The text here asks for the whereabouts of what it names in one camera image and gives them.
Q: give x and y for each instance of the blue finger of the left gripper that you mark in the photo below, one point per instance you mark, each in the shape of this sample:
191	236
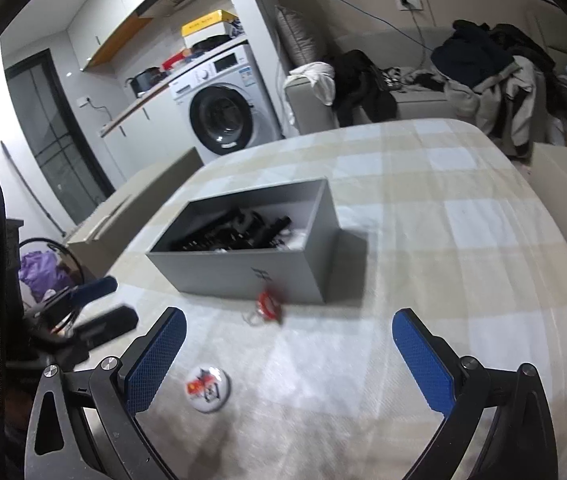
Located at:
75	298
102	329

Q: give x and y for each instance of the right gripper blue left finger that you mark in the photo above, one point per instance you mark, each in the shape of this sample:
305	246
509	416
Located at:
83	424

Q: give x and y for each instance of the dark clothes pile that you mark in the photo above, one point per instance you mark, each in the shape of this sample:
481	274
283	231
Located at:
502	81

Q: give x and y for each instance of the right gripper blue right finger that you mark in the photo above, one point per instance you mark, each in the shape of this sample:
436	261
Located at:
521	442

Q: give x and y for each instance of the grey sofa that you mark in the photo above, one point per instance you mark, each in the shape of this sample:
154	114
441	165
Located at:
392	50

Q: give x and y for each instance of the beige cardboard box left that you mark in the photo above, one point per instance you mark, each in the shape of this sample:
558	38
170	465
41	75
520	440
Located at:
102	237

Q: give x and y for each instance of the black claw hair clip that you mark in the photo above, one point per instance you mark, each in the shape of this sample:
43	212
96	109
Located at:
236	229

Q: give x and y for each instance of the black garment on sofa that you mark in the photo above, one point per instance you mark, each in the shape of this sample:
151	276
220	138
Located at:
359	83

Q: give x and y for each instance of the round pin badge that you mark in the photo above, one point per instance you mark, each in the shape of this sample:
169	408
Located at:
207	388

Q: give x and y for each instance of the red white small trinket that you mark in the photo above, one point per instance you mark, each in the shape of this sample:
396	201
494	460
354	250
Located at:
268	309

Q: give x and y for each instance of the wall power socket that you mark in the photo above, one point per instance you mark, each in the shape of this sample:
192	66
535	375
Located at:
409	5

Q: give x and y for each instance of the grey open cardboard box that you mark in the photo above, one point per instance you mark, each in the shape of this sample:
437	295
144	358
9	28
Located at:
297	269

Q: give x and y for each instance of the white washing machine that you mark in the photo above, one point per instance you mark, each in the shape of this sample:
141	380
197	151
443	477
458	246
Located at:
226	105

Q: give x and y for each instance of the purple plastic bag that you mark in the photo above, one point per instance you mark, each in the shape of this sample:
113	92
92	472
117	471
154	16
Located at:
41	272

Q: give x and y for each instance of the grey striped pillow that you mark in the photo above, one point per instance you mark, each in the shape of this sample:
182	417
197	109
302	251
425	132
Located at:
302	40

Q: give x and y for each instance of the yellow box on washer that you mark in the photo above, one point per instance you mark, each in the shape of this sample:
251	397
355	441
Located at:
215	23

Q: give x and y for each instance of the white garment on armrest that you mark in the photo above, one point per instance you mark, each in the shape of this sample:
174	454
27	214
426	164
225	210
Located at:
313	80

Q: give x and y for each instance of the black cooking pot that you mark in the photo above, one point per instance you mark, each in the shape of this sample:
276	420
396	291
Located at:
145	80

